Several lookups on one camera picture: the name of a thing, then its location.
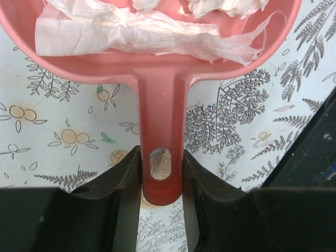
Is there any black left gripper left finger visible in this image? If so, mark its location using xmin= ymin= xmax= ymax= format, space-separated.
xmin=1 ymin=146 xmax=142 ymax=251

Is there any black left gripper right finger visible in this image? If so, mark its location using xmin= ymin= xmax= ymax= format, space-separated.
xmin=182 ymin=151 xmax=335 ymax=251

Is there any pink dustpan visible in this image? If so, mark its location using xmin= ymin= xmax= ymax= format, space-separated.
xmin=1 ymin=1 xmax=301 ymax=206

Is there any floral table mat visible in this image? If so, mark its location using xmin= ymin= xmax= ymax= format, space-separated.
xmin=0 ymin=0 xmax=336 ymax=252

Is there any white paper scrap under gripper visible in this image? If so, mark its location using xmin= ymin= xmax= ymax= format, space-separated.
xmin=35 ymin=1 xmax=270 ymax=66

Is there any white paper scrap near bottle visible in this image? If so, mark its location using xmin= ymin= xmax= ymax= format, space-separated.
xmin=188 ymin=0 xmax=269 ymax=19

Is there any small white paper scrap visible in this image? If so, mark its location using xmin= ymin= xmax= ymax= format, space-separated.
xmin=132 ymin=0 xmax=160 ymax=11

